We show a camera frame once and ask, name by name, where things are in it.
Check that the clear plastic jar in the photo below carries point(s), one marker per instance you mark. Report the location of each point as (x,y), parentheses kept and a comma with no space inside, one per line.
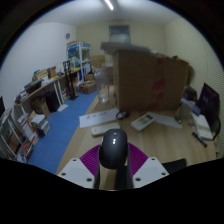
(103,86)

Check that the black marker pen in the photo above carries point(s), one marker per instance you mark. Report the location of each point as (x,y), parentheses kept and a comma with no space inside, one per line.
(199,139)

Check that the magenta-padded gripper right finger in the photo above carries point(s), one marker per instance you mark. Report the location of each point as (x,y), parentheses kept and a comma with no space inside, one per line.
(150,171)

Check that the dark computer monitor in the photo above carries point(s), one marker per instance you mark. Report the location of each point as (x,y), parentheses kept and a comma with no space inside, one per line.
(209,101)

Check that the black floor stand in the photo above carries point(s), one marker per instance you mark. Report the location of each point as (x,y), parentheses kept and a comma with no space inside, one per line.
(70,83)

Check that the black computer mouse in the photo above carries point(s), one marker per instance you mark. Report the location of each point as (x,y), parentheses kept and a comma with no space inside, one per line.
(113,150)

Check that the black mouse pad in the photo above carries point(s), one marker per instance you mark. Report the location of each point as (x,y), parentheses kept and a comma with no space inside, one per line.
(176,165)

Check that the book shelf unit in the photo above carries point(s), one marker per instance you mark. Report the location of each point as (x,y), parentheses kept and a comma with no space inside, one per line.
(20,136)

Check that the small cardboard box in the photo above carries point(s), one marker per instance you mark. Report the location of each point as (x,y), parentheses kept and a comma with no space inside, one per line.
(87,87)

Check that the large cardboard box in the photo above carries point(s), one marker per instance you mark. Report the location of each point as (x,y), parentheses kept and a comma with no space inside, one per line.
(143,81)

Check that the plain white paper sheet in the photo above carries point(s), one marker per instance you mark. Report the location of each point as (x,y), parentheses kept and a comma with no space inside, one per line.
(168,120)

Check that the blue white glass-door cabinet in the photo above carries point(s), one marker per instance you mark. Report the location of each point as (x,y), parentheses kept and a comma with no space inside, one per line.
(78,58)

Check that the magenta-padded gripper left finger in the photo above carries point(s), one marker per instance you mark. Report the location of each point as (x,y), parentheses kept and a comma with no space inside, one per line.
(76,171)

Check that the white remote with display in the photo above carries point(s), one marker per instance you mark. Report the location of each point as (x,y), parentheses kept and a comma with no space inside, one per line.
(142,121)

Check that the open white notebook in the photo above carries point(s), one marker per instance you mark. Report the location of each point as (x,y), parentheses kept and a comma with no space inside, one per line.
(202,125)

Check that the long white remote control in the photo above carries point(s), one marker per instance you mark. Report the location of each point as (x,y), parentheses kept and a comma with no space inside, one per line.
(100,130)

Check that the grey flat board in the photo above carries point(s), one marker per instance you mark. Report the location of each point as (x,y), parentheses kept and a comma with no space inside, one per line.
(123,47)

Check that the white paper sheet with writing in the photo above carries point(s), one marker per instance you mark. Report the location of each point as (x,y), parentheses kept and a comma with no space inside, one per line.
(96,118)

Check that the round wall clock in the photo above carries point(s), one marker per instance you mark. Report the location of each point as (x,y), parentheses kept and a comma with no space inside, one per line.
(67,35)

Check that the wall window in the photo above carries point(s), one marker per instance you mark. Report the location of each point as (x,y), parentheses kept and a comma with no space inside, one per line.
(119,33)

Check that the cluttered wooden side desk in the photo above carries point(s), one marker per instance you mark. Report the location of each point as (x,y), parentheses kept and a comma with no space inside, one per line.
(41,88)

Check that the ceiling light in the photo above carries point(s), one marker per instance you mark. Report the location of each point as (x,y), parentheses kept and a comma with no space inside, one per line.
(108,4)

